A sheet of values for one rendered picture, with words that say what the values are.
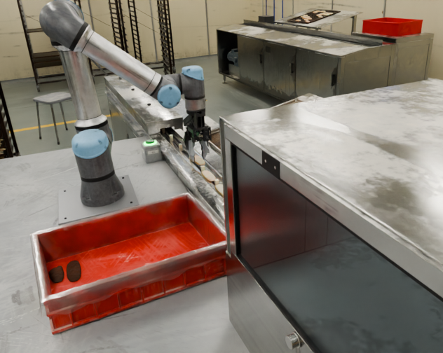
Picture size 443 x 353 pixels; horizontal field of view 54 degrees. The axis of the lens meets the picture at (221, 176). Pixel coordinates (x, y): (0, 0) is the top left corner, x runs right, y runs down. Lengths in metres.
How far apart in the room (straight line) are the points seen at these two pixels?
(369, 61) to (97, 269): 3.63
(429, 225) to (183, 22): 8.62
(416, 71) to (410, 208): 4.64
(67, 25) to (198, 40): 7.77
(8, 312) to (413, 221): 0.99
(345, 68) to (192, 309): 3.48
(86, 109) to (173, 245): 0.59
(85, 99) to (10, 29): 7.00
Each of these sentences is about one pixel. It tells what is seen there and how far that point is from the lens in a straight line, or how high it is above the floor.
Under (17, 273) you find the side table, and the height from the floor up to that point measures 0.82.
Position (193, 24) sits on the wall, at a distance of 9.06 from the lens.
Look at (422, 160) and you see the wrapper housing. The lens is 0.63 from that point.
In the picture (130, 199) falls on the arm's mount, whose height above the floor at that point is 0.85.
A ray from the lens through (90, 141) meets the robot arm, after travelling 1.48.
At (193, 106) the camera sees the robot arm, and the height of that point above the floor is 1.11.
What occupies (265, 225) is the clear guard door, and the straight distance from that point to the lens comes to 0.71.
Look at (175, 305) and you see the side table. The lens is 1.10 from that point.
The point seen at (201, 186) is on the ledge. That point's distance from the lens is 1.54.
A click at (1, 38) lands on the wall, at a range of 8.56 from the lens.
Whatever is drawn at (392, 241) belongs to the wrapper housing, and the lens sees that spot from 0.45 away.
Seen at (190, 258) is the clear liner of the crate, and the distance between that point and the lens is 1.08.
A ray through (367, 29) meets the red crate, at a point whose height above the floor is 0.91.
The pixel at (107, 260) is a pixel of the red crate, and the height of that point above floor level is 0.82.
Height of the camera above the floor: 1.54
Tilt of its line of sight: 25 degrees down
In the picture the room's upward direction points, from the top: 3 degrees counter-clockwise
